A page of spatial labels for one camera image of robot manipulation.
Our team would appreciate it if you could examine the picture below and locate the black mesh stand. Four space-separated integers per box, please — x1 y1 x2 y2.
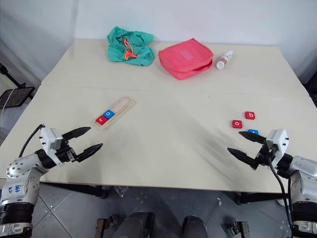
0 62 36 109

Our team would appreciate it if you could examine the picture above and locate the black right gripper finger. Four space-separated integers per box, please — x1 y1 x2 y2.
227 147 260 171
238 131 268 145

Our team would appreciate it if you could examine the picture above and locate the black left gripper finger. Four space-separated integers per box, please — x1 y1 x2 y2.
61 126 92 141
74 142 104 163

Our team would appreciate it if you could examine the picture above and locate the pink zippered fabric pouch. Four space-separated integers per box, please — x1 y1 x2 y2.
158 38 214 80

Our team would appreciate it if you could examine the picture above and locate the dark rounded shape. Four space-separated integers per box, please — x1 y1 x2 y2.
182 215 208 238
115 211 155 238

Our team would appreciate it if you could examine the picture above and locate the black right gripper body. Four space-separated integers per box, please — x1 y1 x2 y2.
257 143 278 168

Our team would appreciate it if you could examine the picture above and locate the green drawstring cloth bag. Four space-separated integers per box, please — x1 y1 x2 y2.
106 26 156 67

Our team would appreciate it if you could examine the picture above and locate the orange drawstring cord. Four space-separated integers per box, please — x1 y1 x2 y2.
122 37 141 61

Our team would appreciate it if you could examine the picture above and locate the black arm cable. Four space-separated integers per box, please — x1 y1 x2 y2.
268 158 295 238
18 124 45 158

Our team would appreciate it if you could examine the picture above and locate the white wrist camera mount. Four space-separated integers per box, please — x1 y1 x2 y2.
265 128 290 155
39 127 62 151

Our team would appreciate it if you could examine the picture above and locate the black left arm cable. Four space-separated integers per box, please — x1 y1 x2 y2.
18 124 45 158

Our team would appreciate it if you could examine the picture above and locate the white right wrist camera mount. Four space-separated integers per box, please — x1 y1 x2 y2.
265 128 290 155

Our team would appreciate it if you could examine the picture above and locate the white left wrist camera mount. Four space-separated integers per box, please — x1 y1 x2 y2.
39 127 62 151

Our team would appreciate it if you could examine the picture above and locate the wooden letter tile tray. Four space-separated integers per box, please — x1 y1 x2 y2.
89 96 138 130

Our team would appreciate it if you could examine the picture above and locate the black table leg frame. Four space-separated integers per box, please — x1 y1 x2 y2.
41 182 110 199
234 192 291 205

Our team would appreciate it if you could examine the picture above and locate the white and pink bottle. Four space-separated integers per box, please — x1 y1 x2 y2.
216 50 234 70

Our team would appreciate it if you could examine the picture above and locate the clear plastic bag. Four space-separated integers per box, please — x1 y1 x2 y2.
113 185 128 198

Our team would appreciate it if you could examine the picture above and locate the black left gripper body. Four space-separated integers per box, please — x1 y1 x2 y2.
51 139 76 167

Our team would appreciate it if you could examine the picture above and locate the red letter tile r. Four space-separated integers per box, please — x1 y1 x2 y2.
96 115 110 126

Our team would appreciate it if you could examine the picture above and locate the white cable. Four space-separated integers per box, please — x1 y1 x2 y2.
0 88 16 117

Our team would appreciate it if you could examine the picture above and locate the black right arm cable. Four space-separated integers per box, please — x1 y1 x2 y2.
268 158 295 238

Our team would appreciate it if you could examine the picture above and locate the rusty metal bracket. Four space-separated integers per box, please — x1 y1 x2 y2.
223 221 250 238
96 215 117 238

